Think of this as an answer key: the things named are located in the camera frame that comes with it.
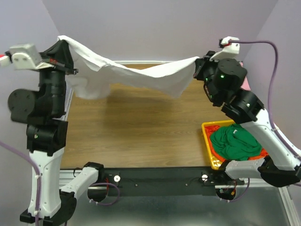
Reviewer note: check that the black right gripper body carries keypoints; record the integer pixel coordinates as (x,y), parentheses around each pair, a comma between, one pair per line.
(204,71)

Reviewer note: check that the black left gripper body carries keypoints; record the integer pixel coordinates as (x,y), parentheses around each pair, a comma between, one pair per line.
(59,64)

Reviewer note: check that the white t shirt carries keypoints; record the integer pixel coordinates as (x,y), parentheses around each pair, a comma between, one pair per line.
(170,78)

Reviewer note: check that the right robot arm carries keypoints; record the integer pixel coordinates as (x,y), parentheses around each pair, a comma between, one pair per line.
(280,168)

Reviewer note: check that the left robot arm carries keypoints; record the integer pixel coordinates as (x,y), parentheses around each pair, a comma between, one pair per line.
(42,111)

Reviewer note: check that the folded pink t shirt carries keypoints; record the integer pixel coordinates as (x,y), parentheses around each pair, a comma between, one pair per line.
(245,84)

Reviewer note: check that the orange t shirt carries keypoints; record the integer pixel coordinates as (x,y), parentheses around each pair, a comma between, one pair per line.
(211,129)

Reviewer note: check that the green t shirt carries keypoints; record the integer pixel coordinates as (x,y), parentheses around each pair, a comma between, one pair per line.
(235,143)

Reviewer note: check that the yellow plastic basket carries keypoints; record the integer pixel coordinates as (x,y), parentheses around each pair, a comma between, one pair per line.
(214,161)

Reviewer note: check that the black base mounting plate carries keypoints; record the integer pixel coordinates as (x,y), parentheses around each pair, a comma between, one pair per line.
(170,181)

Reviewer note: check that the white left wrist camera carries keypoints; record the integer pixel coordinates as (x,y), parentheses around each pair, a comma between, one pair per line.
(22,57)

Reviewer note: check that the aluminium frame rail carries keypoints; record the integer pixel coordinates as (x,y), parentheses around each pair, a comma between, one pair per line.
(67,175)

